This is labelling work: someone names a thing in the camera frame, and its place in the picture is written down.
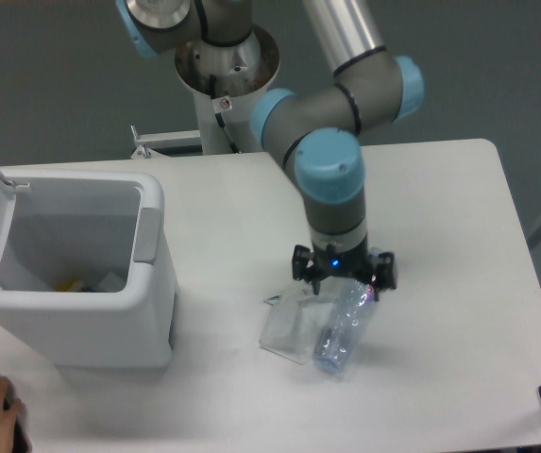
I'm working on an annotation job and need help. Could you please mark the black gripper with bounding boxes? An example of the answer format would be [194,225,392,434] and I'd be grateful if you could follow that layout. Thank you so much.
[291,238,397,301]

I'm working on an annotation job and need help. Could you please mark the clear plastic water bottle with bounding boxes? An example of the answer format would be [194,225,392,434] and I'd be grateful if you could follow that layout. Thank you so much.
[313,279,377,375]

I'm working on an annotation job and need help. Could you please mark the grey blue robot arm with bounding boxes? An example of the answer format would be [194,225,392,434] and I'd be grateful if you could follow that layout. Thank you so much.
[117,1,425,294]

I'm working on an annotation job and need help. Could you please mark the white trash can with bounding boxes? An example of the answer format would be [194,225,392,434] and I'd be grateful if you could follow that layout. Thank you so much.
[0,168,178,368]

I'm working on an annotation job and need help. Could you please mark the trash inside can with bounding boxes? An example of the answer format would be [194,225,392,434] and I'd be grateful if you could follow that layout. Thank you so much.
[55,269,127,294]

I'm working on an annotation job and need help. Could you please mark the black smartphone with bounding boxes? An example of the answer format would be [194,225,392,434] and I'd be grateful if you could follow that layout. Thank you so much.
[0,377,31,453]

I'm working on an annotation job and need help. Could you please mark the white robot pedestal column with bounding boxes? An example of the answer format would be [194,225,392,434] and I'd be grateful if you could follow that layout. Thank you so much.
[175,25,279,155]

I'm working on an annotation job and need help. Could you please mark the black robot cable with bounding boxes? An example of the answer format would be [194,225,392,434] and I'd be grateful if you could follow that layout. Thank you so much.
[209,74,243,155]

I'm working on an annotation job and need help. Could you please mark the white metal frame brackets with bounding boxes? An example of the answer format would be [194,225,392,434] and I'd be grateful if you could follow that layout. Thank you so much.
[130,125,202,159]

